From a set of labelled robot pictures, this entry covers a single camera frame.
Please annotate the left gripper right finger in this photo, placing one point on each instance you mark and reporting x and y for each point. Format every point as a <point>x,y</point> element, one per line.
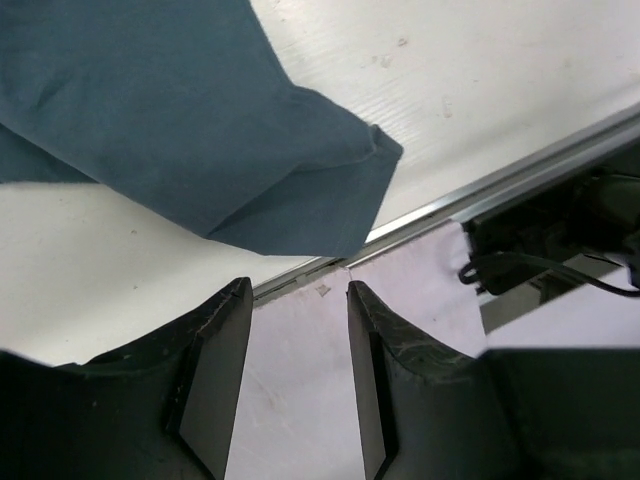
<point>428,411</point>

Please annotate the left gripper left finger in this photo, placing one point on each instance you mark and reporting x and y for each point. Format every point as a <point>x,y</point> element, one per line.
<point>160,407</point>

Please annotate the blue t shirt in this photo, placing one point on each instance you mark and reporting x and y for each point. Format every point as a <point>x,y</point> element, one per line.
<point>184,108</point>

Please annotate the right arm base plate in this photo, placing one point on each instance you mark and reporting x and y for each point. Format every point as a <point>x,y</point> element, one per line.
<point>533,237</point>

